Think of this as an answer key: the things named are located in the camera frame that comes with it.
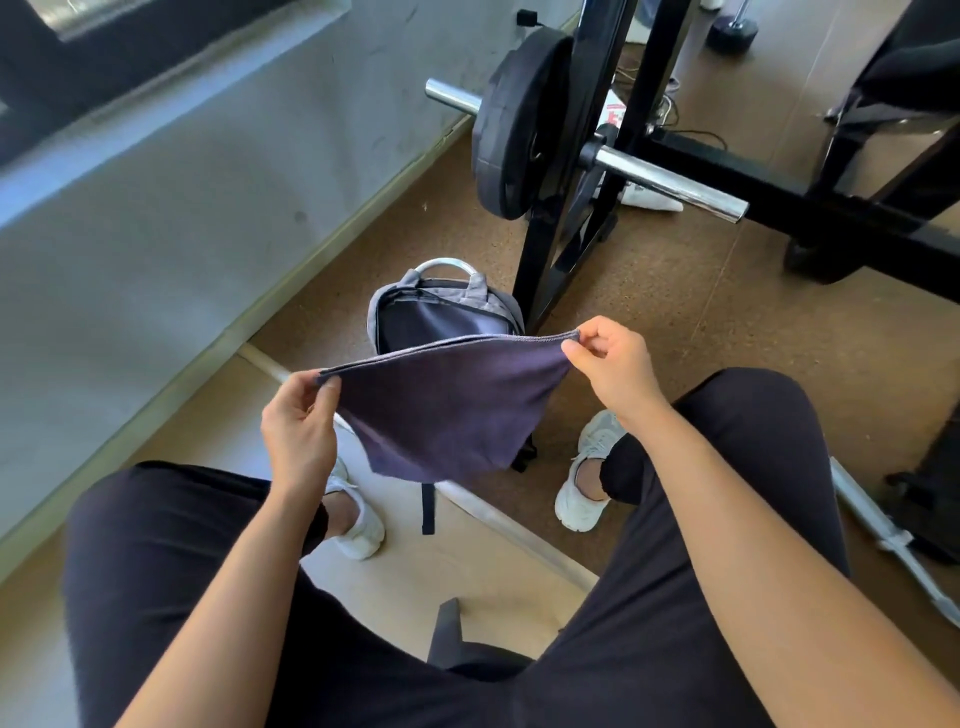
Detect person's left hand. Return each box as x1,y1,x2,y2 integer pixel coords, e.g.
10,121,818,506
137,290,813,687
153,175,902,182
260,368,343,498

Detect person's right hand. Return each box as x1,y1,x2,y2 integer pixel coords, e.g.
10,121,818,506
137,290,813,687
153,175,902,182
561,315,671,430

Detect dark purple-grey cloth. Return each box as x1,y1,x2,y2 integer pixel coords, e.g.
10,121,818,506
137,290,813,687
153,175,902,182
315,328,582,485

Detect person's left forearm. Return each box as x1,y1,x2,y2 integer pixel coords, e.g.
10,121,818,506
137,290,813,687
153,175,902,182
116,480,329,728

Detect person's right forearm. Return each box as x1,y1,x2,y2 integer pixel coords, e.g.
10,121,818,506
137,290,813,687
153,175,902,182
609,401,960,728

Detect person's white right shoe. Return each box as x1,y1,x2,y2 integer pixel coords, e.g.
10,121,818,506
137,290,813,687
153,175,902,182
554,409,630,534

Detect person's white shoe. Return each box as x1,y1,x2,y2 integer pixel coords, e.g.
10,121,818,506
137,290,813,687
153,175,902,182
554,409,630,534
324,455,387,562

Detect person's white left shoe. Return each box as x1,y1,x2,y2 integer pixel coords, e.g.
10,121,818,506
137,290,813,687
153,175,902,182
324,455,387,562

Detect grey backpack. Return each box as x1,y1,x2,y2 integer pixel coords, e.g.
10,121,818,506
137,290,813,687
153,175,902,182
366,257,538,537

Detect white paper sheet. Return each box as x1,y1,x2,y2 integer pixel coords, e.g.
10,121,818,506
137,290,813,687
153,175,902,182
619,182,685,214

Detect chrome barbell bar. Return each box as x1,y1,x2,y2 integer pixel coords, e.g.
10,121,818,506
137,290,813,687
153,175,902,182
424,77,750,225

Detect black weight plate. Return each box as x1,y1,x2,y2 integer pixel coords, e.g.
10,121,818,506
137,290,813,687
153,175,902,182
471,27,576,222

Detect black bench seat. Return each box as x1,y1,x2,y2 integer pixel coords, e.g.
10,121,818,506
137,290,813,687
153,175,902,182
426,597,535,672

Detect person's black trousers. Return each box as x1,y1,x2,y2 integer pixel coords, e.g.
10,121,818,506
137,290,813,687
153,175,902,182
63,366,853,728

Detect silver metal bar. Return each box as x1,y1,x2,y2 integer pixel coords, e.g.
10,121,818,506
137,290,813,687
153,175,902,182
828,456,960,630

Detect black dumbbell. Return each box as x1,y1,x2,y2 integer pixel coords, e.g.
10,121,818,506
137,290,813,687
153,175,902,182
705,0,760,56

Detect black equipment base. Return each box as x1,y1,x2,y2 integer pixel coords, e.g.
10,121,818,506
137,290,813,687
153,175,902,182
882,401,960,567

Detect dark framed window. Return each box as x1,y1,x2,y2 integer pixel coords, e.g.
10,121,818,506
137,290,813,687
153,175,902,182
0,0,354,168

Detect black cable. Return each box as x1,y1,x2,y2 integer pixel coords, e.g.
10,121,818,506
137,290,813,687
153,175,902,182
616,66,730,153

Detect black steel rack frame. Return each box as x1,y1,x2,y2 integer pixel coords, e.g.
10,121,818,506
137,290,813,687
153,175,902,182
510,0,960,337

